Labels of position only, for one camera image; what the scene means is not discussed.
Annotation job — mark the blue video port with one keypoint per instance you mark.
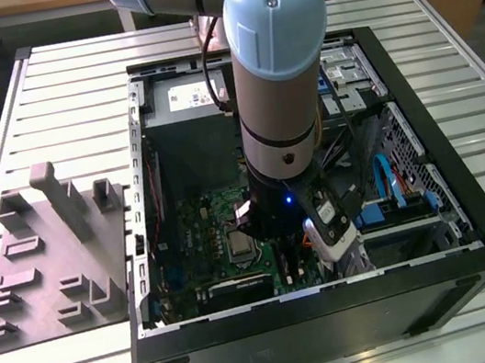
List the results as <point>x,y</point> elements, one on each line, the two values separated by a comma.
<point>155,311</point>

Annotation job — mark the metal disk bay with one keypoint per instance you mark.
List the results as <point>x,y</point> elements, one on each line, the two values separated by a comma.
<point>399,229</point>

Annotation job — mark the grey parts rack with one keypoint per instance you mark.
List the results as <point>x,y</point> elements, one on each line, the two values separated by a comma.
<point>75,265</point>

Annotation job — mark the black graphics card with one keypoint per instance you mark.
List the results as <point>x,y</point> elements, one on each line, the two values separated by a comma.
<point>241,286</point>

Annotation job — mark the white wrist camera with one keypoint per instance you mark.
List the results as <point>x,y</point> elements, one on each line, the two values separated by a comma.
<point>338,240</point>

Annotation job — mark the grey power supply unit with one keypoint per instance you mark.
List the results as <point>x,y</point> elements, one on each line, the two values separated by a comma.
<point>191,153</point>

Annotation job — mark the metal optical drive cage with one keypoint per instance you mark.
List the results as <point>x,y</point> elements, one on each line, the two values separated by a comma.
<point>356,97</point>

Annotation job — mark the hard disk in blue carrier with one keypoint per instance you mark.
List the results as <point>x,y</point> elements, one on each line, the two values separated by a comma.
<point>371,216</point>

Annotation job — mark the silver CPU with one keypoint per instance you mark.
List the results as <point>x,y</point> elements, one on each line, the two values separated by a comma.
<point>239,248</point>

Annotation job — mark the black PC case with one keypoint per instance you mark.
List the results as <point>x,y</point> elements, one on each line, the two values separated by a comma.
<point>298,344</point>

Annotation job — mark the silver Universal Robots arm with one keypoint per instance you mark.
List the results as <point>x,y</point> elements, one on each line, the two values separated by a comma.
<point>281,105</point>

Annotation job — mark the green motherboard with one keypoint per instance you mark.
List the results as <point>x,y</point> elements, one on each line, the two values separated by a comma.
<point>190,255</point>

